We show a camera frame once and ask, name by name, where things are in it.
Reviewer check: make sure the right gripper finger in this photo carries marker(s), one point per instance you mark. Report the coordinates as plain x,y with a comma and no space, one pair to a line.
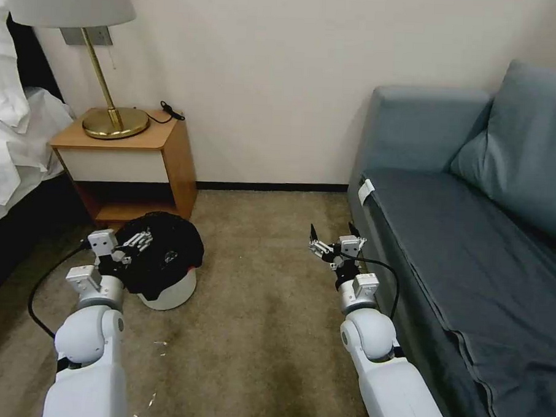
355,231
318,247

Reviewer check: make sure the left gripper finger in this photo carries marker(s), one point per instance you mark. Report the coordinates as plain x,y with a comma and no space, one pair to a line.
121,257
136,240

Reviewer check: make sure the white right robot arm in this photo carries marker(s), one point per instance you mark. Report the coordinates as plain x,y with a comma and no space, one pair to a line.
386,374

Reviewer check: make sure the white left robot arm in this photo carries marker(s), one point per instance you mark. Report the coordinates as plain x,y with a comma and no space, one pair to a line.
86,375

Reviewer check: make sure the white round trash bin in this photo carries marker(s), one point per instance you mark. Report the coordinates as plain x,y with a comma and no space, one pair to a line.
175,289

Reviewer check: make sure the white sofa label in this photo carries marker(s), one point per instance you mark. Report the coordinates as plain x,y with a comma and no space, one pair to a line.
365,190

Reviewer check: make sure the wooden nightstand with white drawer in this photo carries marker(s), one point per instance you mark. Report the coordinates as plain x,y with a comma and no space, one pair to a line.
123,165

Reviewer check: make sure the dark bed base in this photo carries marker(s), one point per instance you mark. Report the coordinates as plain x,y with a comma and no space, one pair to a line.
13,252

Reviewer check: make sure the blue-grey fabric sofa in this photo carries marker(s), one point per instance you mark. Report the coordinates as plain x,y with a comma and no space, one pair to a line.
464,272

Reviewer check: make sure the brass lamp with white shade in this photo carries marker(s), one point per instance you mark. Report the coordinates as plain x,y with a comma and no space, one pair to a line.
116,124

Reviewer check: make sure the white bed duvet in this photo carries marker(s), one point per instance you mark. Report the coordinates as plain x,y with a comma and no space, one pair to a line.
5,113

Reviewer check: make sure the blue-grey sofa cushion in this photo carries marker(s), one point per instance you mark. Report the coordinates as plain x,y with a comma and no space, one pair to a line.
524,150

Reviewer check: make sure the dark bed headboard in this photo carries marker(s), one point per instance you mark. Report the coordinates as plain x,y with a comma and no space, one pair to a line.
40,64

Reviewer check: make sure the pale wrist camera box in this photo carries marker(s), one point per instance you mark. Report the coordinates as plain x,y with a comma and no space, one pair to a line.
351,246
102,242

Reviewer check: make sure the grey wall socket plate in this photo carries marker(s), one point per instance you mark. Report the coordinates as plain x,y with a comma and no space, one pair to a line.
72,35

